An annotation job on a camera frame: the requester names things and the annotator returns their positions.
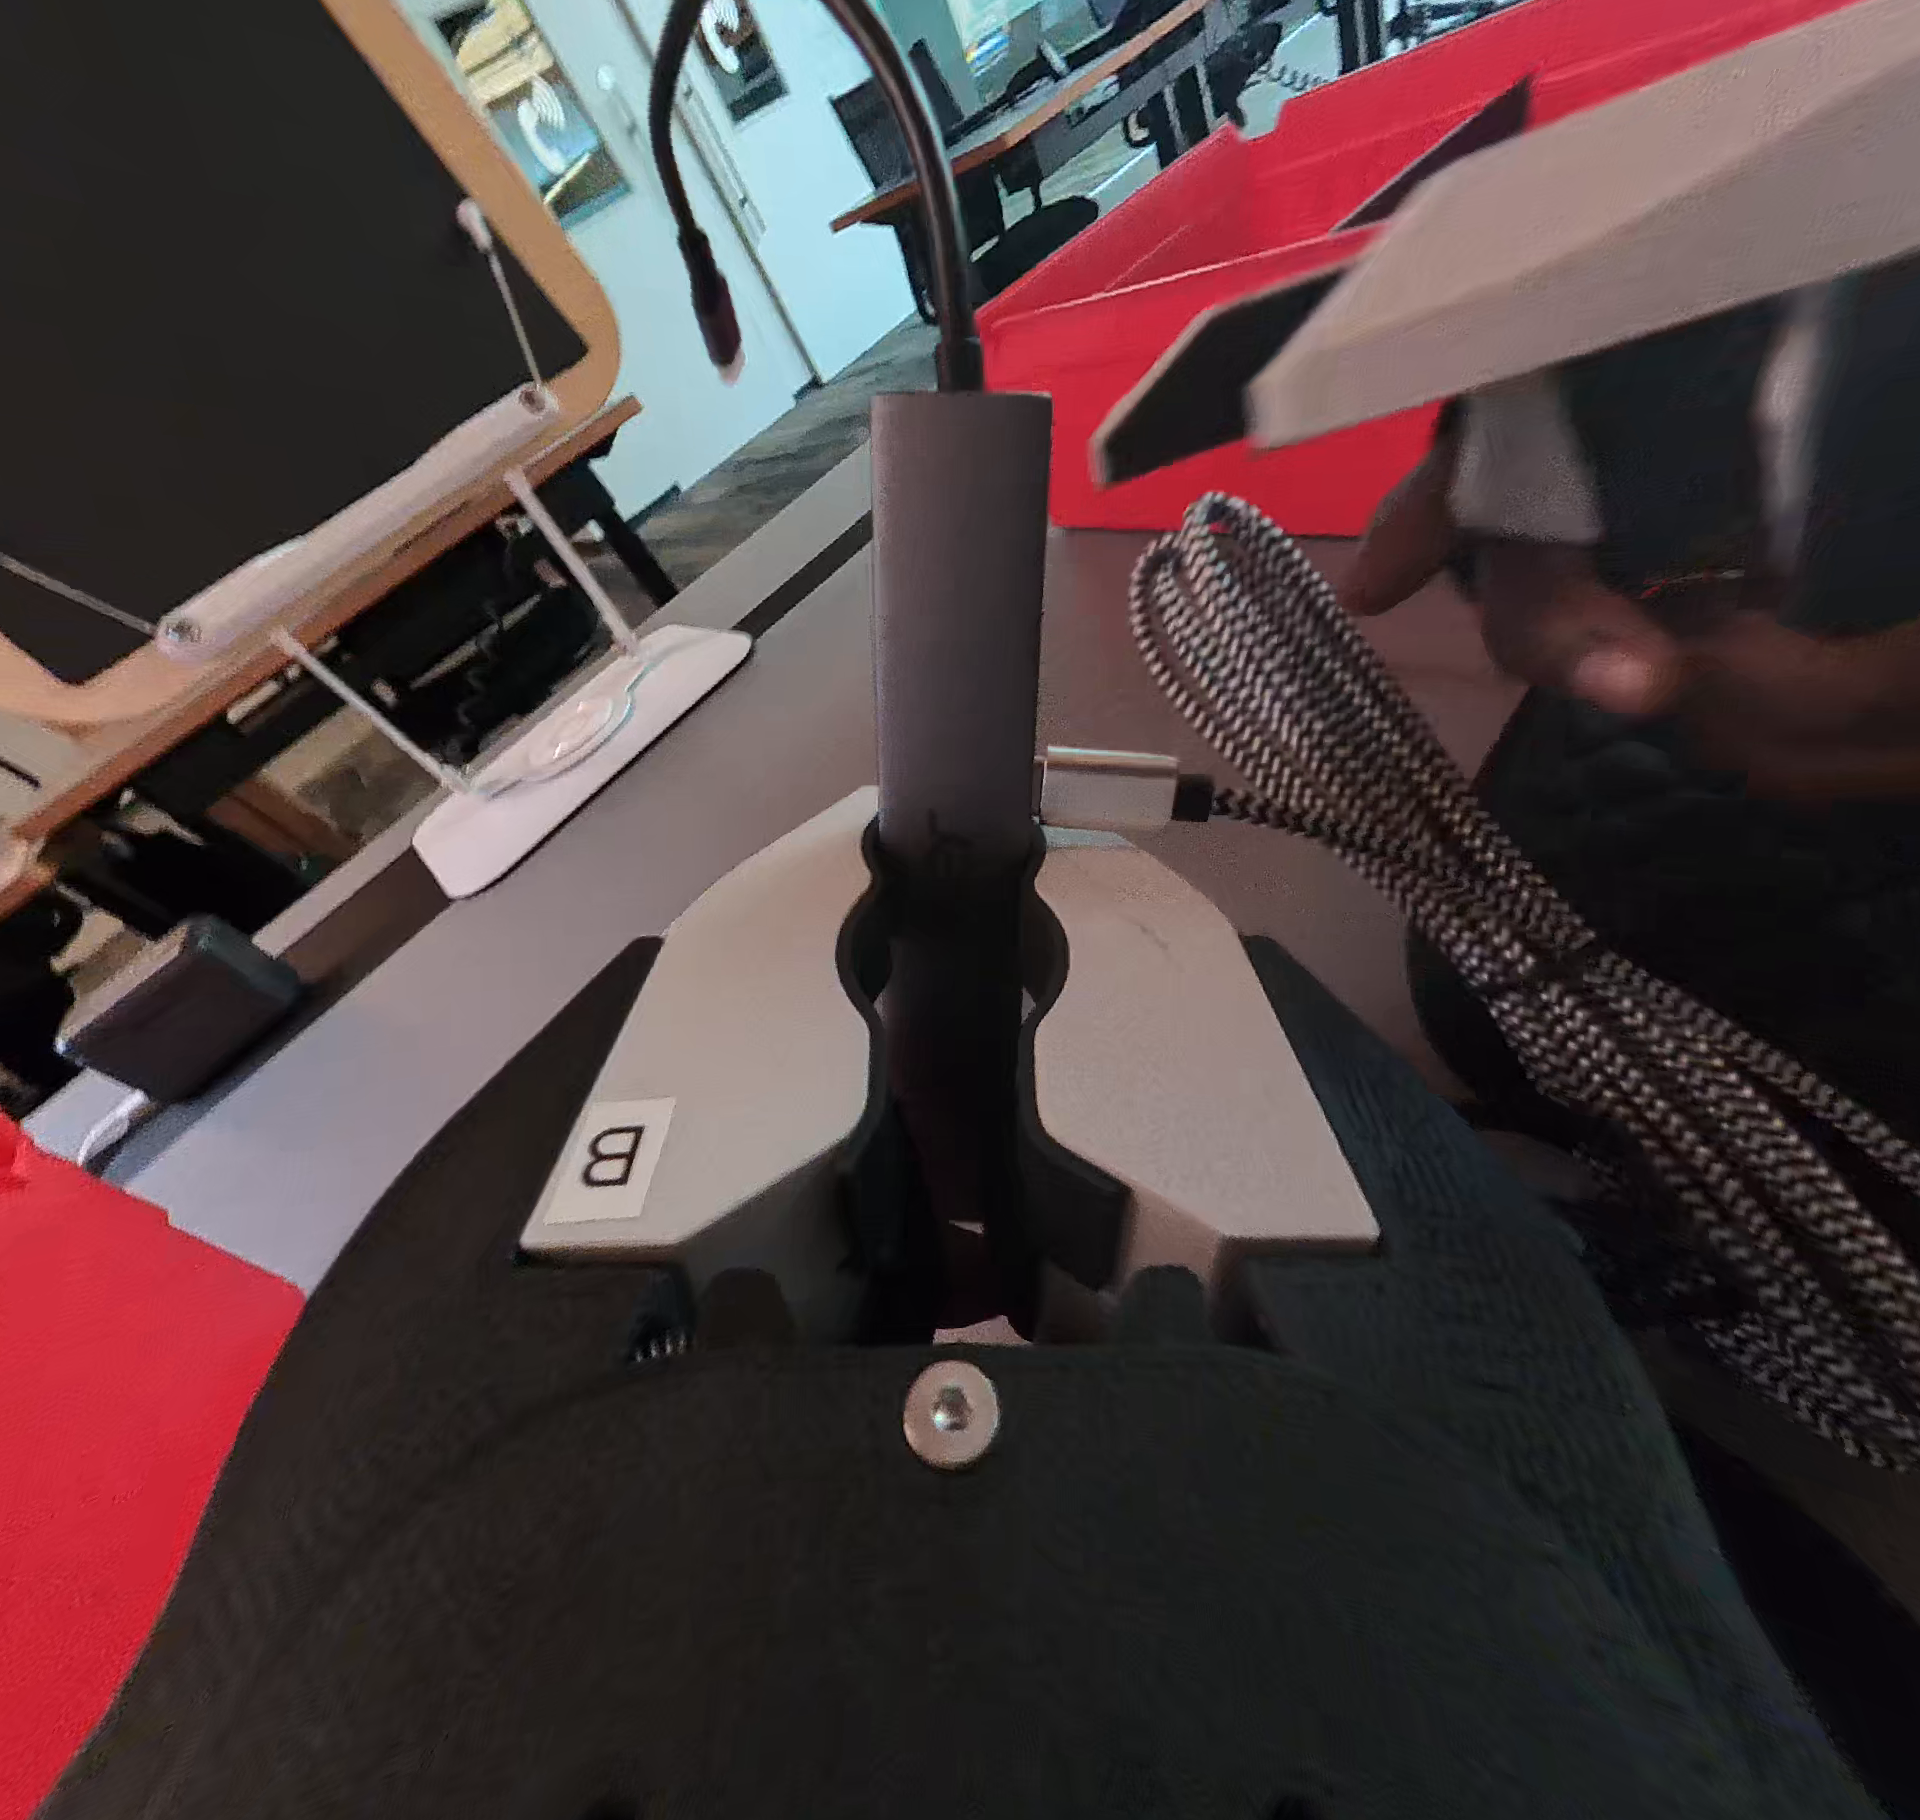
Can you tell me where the braided usb-c cable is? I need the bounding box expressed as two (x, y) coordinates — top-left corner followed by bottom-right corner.
(1035, 489), (1920, 1472)

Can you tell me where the black padded wrist rest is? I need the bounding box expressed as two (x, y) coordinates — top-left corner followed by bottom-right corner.
(1411, 679), (1920, 1146)

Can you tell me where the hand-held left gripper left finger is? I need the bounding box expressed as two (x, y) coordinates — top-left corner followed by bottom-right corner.
(519, 787), (887, 1270)

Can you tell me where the red plastic bin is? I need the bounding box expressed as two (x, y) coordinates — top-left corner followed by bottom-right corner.
(0, 1111), (307, 1755)
(974, 0), (1920, 535)

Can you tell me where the wall picture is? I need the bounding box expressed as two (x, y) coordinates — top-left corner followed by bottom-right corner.
(432, 0), (636, 227)
(702, 0), (793, 129)

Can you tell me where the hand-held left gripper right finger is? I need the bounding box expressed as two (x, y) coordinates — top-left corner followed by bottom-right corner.
(1026, 826), (1382, 1328)

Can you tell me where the black office chair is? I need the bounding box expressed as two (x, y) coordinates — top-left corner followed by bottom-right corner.
(830, 42), (1105, 295)

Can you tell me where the grey usb hub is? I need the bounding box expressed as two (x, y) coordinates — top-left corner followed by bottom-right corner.
(869, 388), (1055, 1326)

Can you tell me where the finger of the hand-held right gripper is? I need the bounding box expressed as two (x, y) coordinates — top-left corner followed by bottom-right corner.
(1243, 0), (1920, 452)
(1085, 73), (1534, 491)

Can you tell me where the white panel stand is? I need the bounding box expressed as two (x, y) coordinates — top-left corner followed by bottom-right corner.
(154, 196), (756, 902)

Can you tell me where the grey box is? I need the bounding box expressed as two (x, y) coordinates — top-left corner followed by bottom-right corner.
(56, 913), (307, 1105)

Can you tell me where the black panel with wooden edge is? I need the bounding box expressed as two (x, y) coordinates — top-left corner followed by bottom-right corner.
(0, 0), (626, 735)

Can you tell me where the person's right hand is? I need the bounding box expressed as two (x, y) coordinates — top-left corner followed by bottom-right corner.
(1340, 446), (1920, 791)

